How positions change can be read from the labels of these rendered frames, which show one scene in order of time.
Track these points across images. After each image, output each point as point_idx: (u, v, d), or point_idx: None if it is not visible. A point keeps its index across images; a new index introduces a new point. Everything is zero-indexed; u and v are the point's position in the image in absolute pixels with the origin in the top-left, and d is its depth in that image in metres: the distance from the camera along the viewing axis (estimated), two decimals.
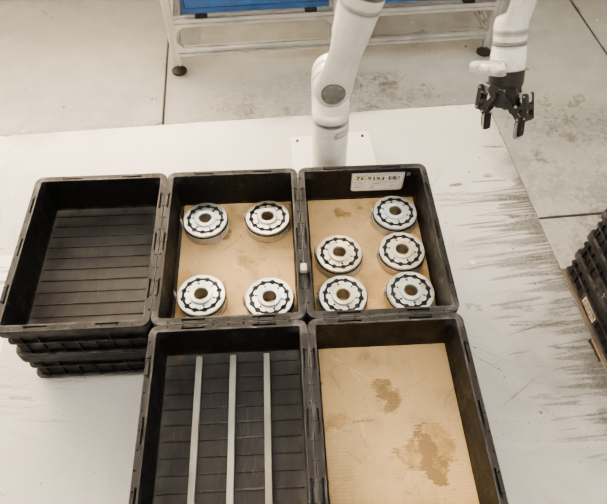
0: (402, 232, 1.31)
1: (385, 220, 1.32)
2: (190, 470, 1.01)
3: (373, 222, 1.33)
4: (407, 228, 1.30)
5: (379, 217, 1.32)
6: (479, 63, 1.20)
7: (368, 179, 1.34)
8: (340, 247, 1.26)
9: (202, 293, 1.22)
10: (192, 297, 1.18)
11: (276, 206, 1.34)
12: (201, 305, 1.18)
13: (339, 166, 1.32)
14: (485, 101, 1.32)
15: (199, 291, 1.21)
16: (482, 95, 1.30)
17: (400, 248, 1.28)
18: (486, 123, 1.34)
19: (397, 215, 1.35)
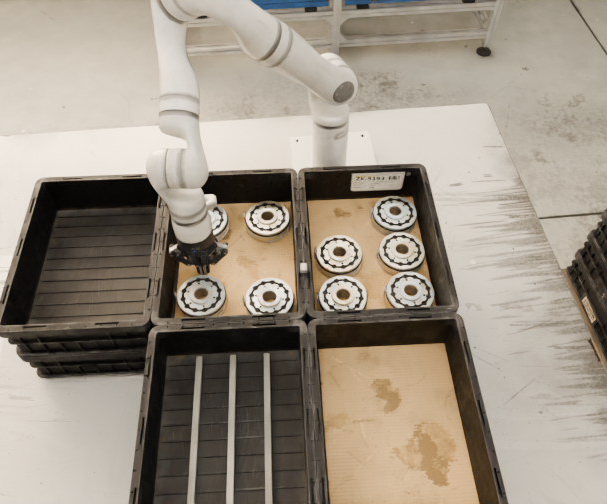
0: (402, 232, 1.31)
1: (385, 220, 1.32)
2: (190, 470, 1.01)
3: (373, 222, 1.33)
4: (407, 228, 1.30)
5: (379, 217, 1.32)
6: None
7: (368, 179, 1.34)
8: (340, 247, 1.26)
9: (202, 293, 1.22)
10: (192, 297, 1.18)
11: (276, 206, 1.34)
12: (201, 305, 1.18)
13: (339, 166, 1.32)
14: (213, 259, 1.20)
15: (199, 291, 1.21)
16: (217, 250, 1.20)
17: (400, 248, 1.28)
18: (207, 272, 1.24)
19: (397, 215, 1.35)
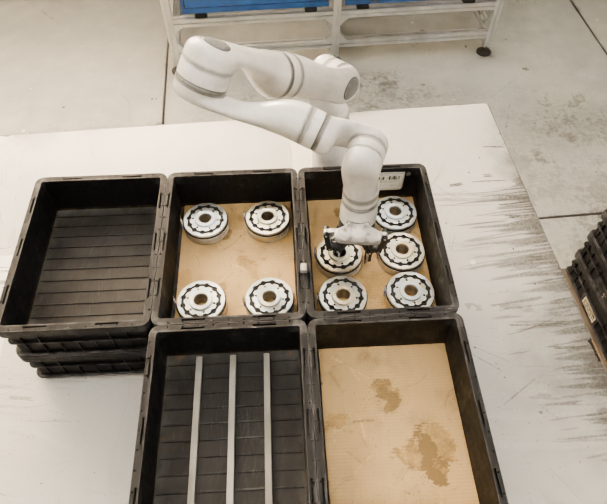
0: (402, 232, 1.31)
1: (385, 220, 1.32)
2: (190, 470, 1.01)
3: None
4: (407, 228, 1.30)
5: (379, 217, 1.32)
6: (349, 235, 1.09)
7: None
8: None
9: (202, 299, 1.21)
10: (192, 303, 1.18)
11: (276, 206, 1.34)
12: (201, 311, 1.17)
13: (339, 166, 1.32)
14: (332, 239, 1.23)
15: (199, 297, 1.20)
16: (330, 239, 1.21)
17: (400, 248, 1.28)
18: None
19: (397, 215, 1.35)
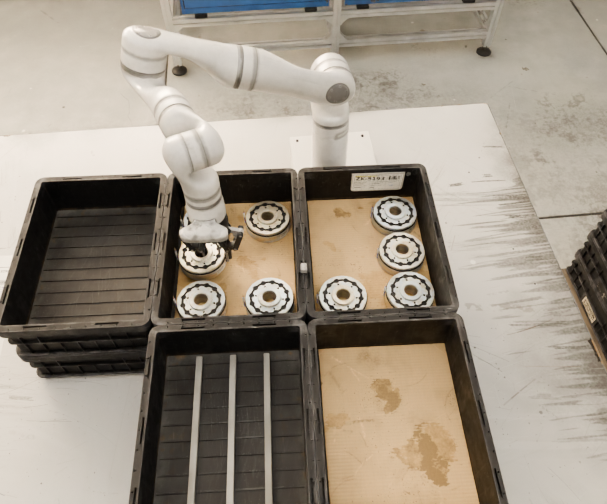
0: (402, 232, 1.31)
1: (385, 220, 1.32)
2: (190, 470, 1.01)
3: (373, 222, 1.33)
4: (407, 228, 1.30)
5: (379, 217, 1.32)
6: (194, 234, 1.07)
7: (368, 179, 1.34)
8: None
9: (202, 299, 1.21)
10: (192, 303, 1.18)
11: (276, 206, 1.34)
12: (201, 311, 1.17)
13: (339, 166, 1.32)
14: None
15: (199, 297, 1.20)
16: None
17: (400, 248, 1.28)
18: None
19: (397, 215, 1.35)
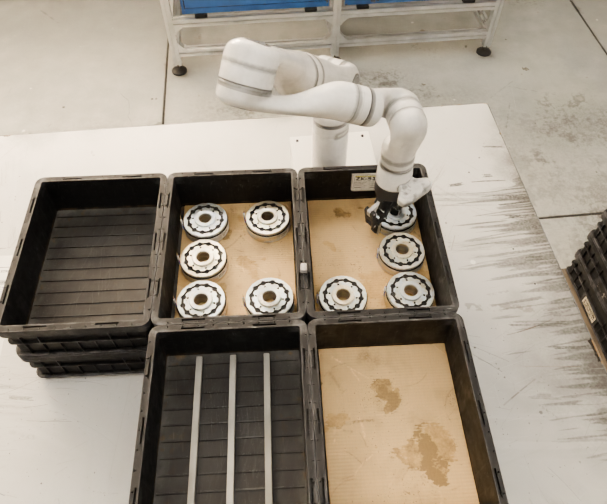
0: (402, 232, 1.31)
1: (385, 220, 1.32)
2: (190, 470, 1.01)
3: None
4: (407, 228, 1.30)
5: (379, 217, 1.32)
6: (413, 194, 1.15)
7: (368, 179, 1.34)
8: (204, 252, 1.26)
9: (202, 299, 1.21)
10: (192, 303, 1.18)
11: (276, 206, 1.34)
12: (201, 311, 1.17)
13: (339, 166, 1.32)
14: None
15: (199, 297, 1.20)
16: (374, 216, 1.24)
17: (400, 248, 1.28)
18: (372, 228, 1.31)
19: None
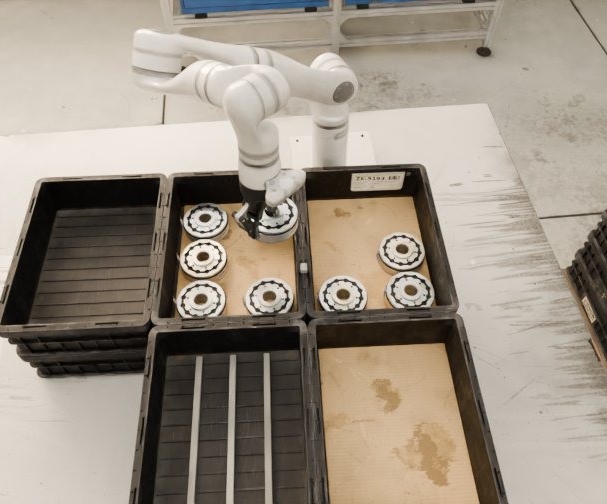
0: (282, 235, 1.11)
1: (261, 223, 1.11)
2: (190, 470, 1.01)
3: None
4: (287, 230, 1.11)
5: (254, 220, 1.11)
6: (282, 190, 0.96)
7: (368, 179, 1.34)
8: (204, 252, 1.26)
9: (202, 299, 1.21)
10: (192, 303, 1.18)
11: None
12: (201, 311, 1.17)
13: (339, 166, 1.32)
14: None
15: (199, 297, 1.20)
16: (245, 220, 1.04)
17: (400, 248, 1.28)
18: (249, 233, 1.11)
19: (276, 216, 1.15)
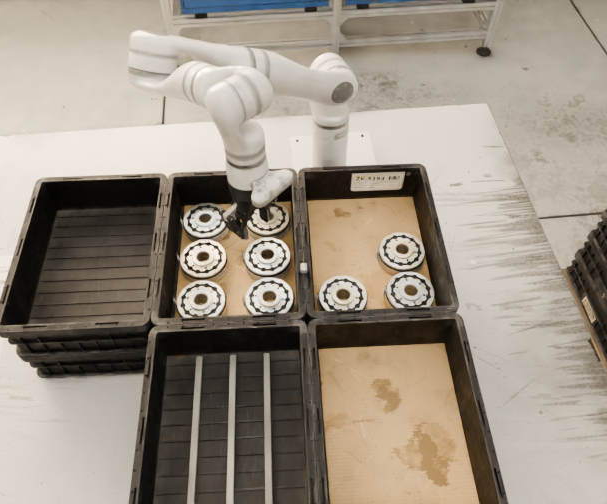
0: (276, 277, 1.24)
1: (257, 265, 1.24)
2: (190, 470, 1.01)
3: (246, 268, 1.26)
4: (280, 272, 1.23)
5: (250, 263, 1.24)
6: (268, 191, 0.96)
7: (368, 179, 1.34)
8: (204, 252, 1.26)
9: (202, 299, 1.21)
10: (192, 303, 1.18)
11: (276, 206, 1.34)
12: (201, 311, 1.17)
13: (339, 166, 1.32)
14: None
15: (199, 297, 1.20)
16: (233, 220, 1.05)
17: (400, 248, 1.28)
18: (238, 234, 1.12)
19: (272, 257, 1.28)
